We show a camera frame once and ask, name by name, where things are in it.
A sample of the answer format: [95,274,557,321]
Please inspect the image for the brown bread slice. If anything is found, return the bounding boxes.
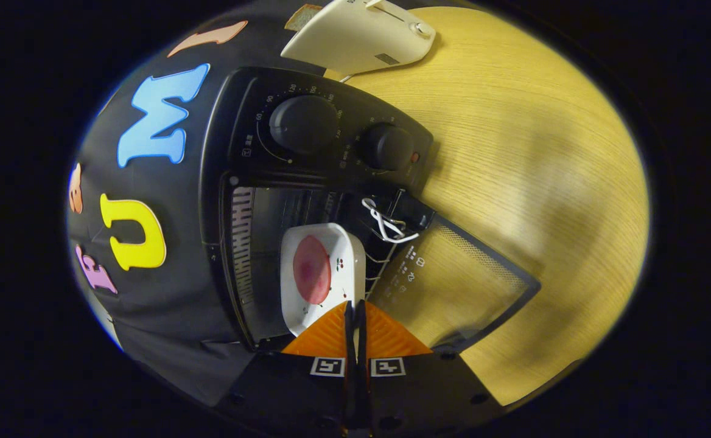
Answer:
[284,3,324,32]

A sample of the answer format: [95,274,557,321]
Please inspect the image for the black toaster oven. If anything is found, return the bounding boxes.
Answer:
[200,66,542,355]

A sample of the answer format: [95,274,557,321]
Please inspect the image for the pink round food slice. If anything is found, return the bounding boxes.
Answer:
[293,235,332,305]

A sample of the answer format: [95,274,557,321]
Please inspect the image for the white square plate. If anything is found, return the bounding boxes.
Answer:
[280,223,366,337]

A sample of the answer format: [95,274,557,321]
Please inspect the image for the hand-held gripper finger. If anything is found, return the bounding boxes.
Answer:
[212,300,357,438]
[355,299,505,438]

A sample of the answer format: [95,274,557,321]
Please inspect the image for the white string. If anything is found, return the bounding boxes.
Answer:
[362,198,420,244]

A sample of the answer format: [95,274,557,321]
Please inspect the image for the white pop-up toaster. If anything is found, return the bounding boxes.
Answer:
[281,0,436,77]

